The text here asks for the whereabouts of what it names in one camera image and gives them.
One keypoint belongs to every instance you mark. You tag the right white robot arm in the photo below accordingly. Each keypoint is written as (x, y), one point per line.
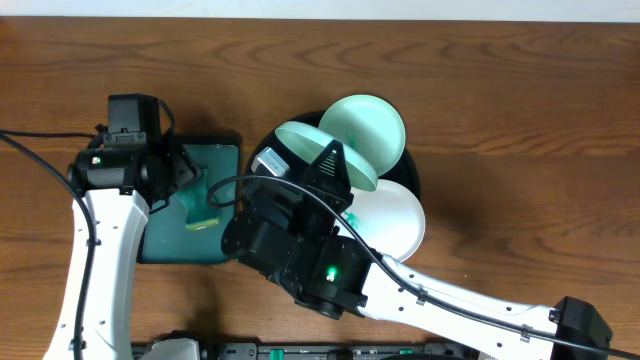
(339, 273)

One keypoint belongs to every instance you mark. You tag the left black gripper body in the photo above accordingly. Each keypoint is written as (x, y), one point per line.
(176, 170)

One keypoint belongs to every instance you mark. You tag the green yellow sponge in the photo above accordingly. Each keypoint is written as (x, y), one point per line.
(199, 214)

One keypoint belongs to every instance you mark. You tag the black rectangular sponge tray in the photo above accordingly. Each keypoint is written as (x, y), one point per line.
(166, 241)

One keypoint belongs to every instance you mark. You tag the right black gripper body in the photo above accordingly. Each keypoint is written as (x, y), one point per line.
(313, 217)

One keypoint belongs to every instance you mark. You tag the white plate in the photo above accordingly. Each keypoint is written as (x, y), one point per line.
(390, 219)

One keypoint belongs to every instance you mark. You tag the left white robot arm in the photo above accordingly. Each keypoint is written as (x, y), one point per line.
(130, 166)

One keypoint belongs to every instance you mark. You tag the mint green plate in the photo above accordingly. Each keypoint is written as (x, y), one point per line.
(308, 142)
(371, 126)

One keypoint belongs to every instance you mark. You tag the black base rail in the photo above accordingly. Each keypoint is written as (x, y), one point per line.
(257, 351)

